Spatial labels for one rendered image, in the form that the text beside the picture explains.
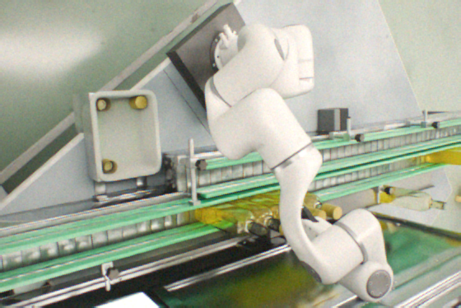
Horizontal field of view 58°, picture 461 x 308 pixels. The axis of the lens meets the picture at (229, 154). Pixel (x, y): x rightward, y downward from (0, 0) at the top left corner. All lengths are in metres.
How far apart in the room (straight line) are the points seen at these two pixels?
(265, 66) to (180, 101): 0.55
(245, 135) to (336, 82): 1.04
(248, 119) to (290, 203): 0.15
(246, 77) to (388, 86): 1.27
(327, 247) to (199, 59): 0.72
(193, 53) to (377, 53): 0.93
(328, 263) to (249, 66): 0.36
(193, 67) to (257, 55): 0.49
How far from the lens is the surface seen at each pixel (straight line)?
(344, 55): 1.74
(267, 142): 0.68
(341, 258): 0.69
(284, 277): 1.06
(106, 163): 1.14
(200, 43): 1.23
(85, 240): 1.06
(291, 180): 0.68
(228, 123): 0.70
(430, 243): 1.41
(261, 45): 0.75
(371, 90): 1.87
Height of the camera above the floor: 1.86
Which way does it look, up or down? 54 degrees down
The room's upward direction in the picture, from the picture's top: 100 degrees clockwise
